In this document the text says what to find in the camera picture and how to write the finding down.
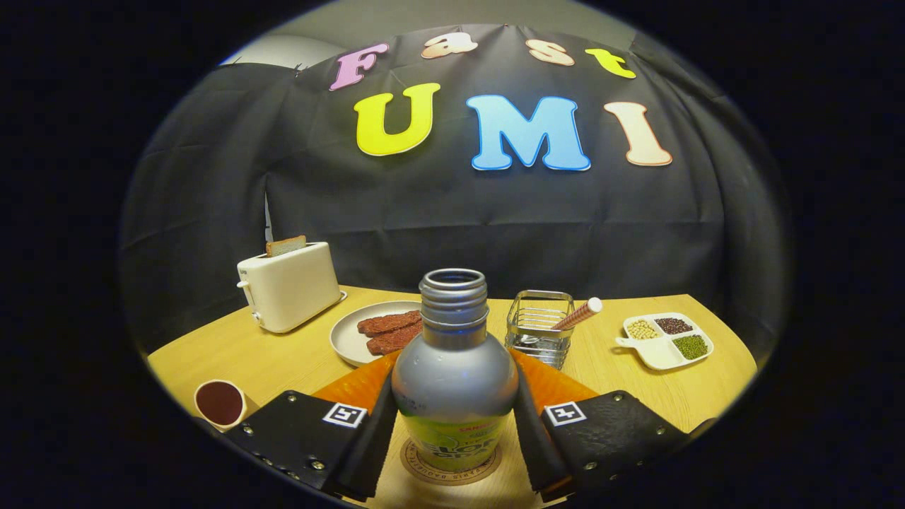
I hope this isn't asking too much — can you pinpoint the white cup dark red inside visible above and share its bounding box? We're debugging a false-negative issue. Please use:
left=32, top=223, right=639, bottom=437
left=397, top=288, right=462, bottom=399
left=194, top=379, right=248, bottom=433

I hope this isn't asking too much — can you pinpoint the toast slice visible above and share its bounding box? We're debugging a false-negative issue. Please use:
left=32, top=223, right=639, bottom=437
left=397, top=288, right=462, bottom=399
left=266, top=235, right=308, bottom=257

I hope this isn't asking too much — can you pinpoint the wooden table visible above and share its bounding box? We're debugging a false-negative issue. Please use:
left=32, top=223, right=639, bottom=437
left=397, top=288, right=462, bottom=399
left=146, top=285, right=759, bottom=509

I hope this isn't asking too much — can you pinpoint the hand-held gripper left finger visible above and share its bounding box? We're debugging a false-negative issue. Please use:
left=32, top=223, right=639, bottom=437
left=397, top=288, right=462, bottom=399
left=223, top=351, right=399, bottom=501

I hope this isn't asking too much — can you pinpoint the spoon with striped handle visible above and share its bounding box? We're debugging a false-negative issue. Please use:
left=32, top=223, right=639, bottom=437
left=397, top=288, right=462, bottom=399
left=520, top=297, right=604, bottom=347

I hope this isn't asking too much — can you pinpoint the round white plate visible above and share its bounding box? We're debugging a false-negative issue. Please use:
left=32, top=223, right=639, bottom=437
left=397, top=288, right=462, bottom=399
left=329, top=300, right=425, bottom=368

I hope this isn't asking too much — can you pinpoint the silver juice bottle green label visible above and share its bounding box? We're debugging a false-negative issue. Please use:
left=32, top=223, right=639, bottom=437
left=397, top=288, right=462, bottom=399
left=391, top=269, right=519, bottom=473

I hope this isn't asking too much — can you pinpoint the brown meat slice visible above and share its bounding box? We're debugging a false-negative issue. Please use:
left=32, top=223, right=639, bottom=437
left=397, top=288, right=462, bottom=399
left=366, top=322, right=424, bottom=356
left=357, top=310, right=423, bottom=337

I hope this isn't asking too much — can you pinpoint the wire mesh basket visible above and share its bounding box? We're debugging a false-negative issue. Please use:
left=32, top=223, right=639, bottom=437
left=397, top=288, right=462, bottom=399
left=505, top=290, right=575, bottom=370

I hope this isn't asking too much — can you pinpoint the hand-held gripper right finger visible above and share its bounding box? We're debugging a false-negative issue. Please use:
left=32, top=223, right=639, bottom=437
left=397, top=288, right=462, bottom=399
left=508, top=349, right=692, bottom=503

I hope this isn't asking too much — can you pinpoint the round wooden coaster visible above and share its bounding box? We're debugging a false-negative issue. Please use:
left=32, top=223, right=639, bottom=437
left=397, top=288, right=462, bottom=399
left=400, top=435, right=504, bottom=486

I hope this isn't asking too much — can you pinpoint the white divided dish with beans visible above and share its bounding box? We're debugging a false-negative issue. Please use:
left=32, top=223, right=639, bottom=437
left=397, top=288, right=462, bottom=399
left=614, top=312, right=715, bottom=371

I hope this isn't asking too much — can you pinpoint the white toaster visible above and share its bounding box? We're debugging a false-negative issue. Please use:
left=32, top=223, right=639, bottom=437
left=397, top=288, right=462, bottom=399
left=237, top=242, right=348, bottom=334

